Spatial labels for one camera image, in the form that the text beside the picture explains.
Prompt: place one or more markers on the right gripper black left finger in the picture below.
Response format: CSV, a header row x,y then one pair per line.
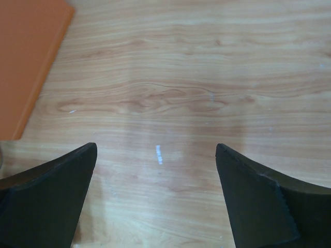
x,y
41,206

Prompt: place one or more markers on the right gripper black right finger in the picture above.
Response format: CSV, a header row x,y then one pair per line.
x,y
269,209

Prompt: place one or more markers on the orange wooden shelf cabinet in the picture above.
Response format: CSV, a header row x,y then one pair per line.
x,y
31,34

